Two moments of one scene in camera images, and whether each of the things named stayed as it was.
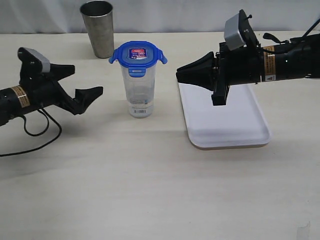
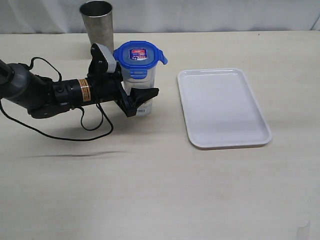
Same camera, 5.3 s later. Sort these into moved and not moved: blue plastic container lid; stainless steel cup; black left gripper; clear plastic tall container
Moved: black left gripper
Not moved: clear plastic tall container; blue plastic container lid; stainless steel cup
